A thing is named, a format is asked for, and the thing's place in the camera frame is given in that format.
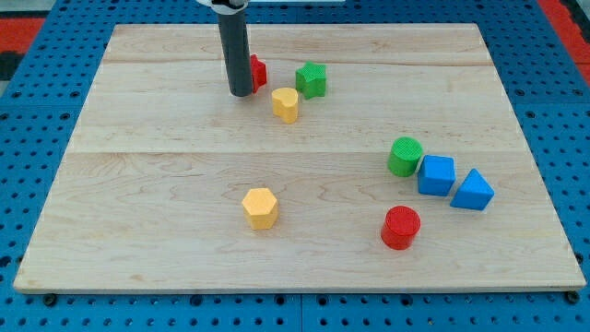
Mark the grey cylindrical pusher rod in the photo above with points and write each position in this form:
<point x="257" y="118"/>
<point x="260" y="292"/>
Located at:
<point x="236" y="51"/>

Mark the green star block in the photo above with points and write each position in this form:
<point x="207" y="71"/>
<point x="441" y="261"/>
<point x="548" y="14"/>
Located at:
<point x="311" y="80"/>

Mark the red star block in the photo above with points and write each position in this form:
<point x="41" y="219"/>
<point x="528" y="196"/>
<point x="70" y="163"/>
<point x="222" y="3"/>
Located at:
<point x="259" y="73"/>

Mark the blue triangle block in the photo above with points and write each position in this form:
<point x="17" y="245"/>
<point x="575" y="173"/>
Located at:
<point x="473" y="193"/>

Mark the red cylinder block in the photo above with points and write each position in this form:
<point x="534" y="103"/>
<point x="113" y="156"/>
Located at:
<point x="400" y="227"/>

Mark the yellow heart block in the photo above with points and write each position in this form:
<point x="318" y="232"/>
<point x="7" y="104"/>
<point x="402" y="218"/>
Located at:
<point x="285" y="104"/>

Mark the blue cube block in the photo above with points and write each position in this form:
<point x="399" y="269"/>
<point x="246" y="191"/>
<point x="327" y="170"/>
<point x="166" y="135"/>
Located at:
<point x="436" y="175"/>

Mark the yellow hexagon block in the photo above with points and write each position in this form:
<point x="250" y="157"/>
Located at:
<point x="260" y="208"/>

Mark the wooden board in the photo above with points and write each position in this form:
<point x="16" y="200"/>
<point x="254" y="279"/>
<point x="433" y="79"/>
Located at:
<point x="148" y="196"/>

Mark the green cylinder block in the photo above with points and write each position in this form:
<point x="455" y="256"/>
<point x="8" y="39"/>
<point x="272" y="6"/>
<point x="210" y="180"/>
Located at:
<point x="404" y="156"/>

